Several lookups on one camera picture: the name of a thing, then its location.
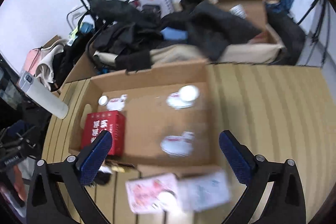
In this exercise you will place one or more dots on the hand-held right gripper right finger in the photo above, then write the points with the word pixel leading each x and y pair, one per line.
pixel 236 158

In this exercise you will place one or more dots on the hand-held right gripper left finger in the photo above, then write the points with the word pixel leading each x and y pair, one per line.
pixel 95 158

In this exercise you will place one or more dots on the white and blue pouch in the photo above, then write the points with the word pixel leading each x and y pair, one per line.
pixel 204 191

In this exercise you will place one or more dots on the pink strawberry print pouch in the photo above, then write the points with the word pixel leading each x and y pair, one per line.
pixel 149 191

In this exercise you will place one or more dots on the cardboard tray box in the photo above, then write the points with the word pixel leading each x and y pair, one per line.
pixel 147 119

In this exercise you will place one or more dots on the red printed box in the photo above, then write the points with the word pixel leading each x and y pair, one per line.
pixel 105 121

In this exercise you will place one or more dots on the white labelled packet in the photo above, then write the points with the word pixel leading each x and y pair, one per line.
pixel 176 145
pixel 115 104

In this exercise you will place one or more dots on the small white jar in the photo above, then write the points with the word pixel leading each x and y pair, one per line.
pixel 103 100

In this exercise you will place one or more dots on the white thermos bottle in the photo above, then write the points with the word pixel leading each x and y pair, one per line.
pixel 44 98

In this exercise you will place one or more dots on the white jar with lid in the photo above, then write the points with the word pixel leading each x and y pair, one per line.
pixel 187 93

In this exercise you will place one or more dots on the pink bag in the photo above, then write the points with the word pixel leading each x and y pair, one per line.
pixel 31 61

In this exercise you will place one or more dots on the beige cloth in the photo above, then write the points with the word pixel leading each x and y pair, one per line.
pixel 48 61

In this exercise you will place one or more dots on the black jacket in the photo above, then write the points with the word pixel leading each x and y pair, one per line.
pixel 210 27

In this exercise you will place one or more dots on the black backpack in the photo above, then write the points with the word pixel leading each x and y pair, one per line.
pixel 288 30

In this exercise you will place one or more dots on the black tripod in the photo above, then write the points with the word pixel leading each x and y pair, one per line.
pixel 319 19

